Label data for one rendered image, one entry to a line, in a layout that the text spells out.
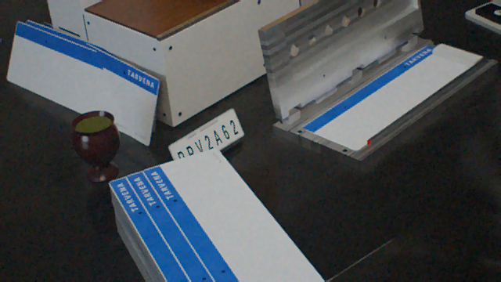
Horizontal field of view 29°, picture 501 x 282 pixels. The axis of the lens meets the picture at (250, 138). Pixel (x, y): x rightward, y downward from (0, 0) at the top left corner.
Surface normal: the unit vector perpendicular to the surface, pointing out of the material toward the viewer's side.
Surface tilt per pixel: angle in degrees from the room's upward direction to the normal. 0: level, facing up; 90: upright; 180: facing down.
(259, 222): 0
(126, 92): 69
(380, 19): 81
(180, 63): 90
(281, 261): 0
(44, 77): 63
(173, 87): 90
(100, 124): 0
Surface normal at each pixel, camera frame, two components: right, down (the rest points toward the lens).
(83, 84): -0.63, 0.02
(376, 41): 0.69, 0.18
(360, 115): -0.08, -0.84
